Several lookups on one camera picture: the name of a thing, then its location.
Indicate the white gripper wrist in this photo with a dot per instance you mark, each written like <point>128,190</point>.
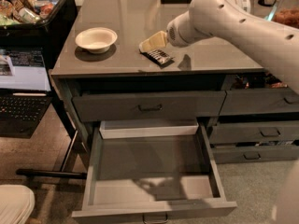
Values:
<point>177,34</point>

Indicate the black rxbar chocolate wrapper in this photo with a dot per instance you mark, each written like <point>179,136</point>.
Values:
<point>158,56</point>

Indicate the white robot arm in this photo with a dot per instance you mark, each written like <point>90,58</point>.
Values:
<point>272,45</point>

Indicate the grey top left drawer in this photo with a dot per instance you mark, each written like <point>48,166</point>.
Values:
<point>149,105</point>

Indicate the white bottom drawer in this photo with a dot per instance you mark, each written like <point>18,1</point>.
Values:
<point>116,129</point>

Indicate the open grey middle drawer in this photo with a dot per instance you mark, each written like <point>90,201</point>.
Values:
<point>152,180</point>

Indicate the grey bottom right drawer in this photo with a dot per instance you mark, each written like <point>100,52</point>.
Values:
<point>224,155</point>

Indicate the grey middle right drawer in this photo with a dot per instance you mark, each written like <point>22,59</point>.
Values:
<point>228,133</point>

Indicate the white paper bowl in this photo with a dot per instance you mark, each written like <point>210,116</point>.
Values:
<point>96,40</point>

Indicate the clear jar of snacks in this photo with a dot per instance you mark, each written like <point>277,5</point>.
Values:
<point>287,13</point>

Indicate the black bin of snacks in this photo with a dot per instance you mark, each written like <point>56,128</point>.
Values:
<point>46,32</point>

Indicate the black laptop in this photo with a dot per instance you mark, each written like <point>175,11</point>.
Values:
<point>24,91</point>

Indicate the black metal stand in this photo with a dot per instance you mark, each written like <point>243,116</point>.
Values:
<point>63,167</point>

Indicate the beige cushion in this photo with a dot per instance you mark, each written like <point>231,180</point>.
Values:
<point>16,204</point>

